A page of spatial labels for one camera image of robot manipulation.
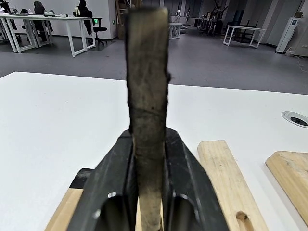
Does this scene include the wooden cross bar with slot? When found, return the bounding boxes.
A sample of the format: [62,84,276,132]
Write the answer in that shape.
[197,139,270,231]

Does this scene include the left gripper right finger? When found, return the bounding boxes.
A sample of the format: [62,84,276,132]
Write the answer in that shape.
[161,127,230,231]

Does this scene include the black office chair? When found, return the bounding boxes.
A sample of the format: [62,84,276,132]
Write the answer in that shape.
[91,17,108,46]
[22,0,54,47]

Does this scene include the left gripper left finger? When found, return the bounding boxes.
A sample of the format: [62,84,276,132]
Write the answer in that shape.
[80,129,140,231]

